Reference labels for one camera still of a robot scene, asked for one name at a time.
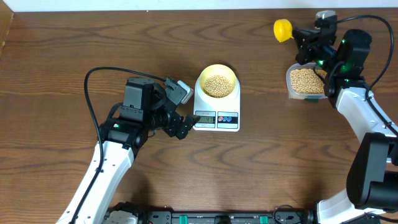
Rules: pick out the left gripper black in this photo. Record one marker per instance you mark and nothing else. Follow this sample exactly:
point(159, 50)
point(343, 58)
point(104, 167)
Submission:
point(171, 129)

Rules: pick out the soybeans in container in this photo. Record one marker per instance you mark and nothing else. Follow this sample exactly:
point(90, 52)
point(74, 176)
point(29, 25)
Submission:
point(305, 80)

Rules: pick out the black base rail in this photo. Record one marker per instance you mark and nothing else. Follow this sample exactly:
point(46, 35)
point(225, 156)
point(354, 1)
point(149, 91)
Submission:
point(128, 213)

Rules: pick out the white digital kitchen scale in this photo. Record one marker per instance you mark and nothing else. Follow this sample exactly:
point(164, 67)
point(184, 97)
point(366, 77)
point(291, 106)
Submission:
point(217, 114)

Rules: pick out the yellow measuring scoop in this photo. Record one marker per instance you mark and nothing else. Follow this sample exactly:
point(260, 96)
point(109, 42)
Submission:
point(283, 30)

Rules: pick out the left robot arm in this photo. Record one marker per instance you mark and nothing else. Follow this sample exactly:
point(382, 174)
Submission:
point(147, 107)

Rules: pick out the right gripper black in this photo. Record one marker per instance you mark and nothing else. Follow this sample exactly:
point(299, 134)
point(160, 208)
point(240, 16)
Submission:
point(304, 48)

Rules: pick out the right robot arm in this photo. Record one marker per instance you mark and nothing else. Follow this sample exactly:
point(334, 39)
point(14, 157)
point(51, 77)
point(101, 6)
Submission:
point(371, 189)

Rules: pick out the soybeans in bowl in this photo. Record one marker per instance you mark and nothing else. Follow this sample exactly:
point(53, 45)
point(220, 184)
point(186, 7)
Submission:
point(218, 86)

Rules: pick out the pale yellow bowl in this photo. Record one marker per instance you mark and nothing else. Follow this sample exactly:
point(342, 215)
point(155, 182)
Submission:
point(217, 69)

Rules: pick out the clear plastic container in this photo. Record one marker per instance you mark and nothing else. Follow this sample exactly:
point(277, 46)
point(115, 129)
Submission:
point(302, 96)

